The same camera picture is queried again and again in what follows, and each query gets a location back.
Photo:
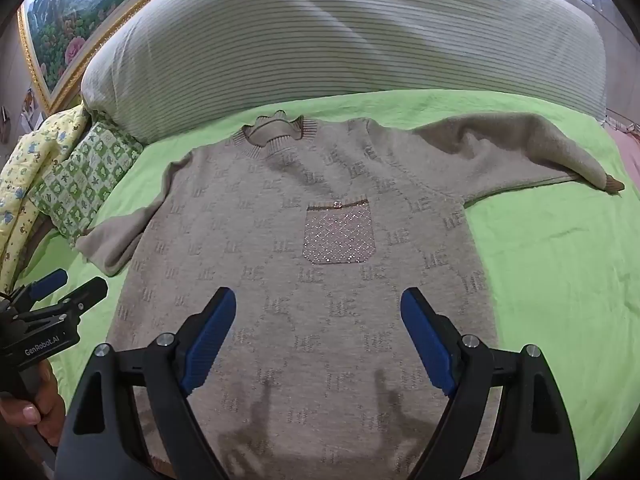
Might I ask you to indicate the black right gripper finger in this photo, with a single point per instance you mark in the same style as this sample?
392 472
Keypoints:
86 296

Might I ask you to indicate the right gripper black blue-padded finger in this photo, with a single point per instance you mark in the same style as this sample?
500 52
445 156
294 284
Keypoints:
103 436
532 437

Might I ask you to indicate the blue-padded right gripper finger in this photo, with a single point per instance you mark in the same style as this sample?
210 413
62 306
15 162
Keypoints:
46 286

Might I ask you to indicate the beige knit sweater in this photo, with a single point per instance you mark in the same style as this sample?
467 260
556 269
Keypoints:
318 228

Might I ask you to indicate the person's left hand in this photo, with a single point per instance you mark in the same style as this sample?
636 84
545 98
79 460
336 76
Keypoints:
46 412

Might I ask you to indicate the green white patterned pillow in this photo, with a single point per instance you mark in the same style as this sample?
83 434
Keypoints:
72 193

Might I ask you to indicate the yellow printed baby blanket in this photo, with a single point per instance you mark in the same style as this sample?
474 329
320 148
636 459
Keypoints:
35 154

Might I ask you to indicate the green bed sheet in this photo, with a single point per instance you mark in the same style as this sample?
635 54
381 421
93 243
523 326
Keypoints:
560 259

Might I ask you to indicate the gold framed flower painting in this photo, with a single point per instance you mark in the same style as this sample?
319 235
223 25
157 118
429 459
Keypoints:
60 37

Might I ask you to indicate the striped white green duvet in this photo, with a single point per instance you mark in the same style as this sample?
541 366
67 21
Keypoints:
178 63

